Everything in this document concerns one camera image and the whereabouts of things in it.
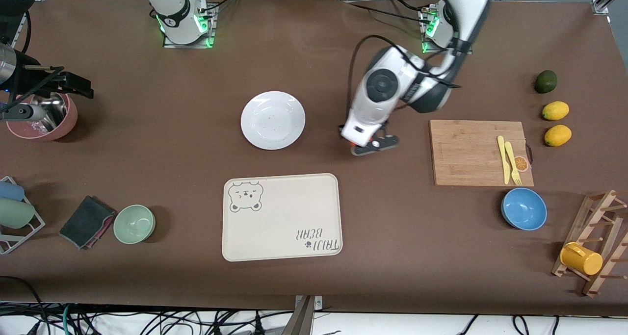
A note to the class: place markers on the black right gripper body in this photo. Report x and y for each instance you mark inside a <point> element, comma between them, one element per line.
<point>35,79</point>

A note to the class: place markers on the white round plate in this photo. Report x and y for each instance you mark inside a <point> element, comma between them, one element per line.
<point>273,120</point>

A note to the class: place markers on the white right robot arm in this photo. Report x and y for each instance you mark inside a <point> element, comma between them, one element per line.
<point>171,11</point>

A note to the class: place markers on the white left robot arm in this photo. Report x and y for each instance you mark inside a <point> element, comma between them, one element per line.
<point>382,104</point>

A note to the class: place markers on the metal scoop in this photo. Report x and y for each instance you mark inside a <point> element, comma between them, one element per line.
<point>54,112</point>

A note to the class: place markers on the pink bowl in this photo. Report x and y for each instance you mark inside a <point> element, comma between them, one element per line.
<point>64,124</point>

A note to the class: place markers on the clear crumpled plastic ice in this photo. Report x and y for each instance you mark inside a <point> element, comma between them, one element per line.
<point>38,126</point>

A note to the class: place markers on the wooden cutting board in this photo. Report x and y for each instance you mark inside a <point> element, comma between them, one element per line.
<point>466,153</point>

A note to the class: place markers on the pale blue cup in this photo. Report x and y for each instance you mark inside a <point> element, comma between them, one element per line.
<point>10,191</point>

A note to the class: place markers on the yellow plastic knife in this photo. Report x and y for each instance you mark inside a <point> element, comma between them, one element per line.
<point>504,166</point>

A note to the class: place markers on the yellow plastic fork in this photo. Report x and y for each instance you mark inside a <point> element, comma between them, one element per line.
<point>510,156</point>

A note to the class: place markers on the cream tray with bear print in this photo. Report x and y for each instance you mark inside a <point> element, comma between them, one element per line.
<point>284,217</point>

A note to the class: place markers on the dark grey folded cloth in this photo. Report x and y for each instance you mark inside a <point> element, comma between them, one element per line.
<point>86,222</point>

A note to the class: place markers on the pale green cup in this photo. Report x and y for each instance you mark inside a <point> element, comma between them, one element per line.
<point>14,213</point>

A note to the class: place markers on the pale green bowl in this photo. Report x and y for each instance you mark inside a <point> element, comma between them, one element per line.
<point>134,224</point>

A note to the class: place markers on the blue bowl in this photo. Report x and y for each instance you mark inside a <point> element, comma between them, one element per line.
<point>524,209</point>

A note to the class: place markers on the dark green avocado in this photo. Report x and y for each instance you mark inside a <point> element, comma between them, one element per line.
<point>546,82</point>

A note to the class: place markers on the yellow lemon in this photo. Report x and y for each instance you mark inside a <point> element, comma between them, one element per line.
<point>555,111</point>
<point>558,135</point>

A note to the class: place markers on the dark metal pole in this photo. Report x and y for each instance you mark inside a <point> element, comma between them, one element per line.
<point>300,322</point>

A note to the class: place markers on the wooden mug rack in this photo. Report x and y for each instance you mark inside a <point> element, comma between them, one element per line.
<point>584,229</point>

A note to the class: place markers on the yellow mug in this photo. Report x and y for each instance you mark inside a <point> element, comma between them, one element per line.
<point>584,260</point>

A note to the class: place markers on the silver table bracket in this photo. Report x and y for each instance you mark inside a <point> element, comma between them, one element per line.
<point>319,303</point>

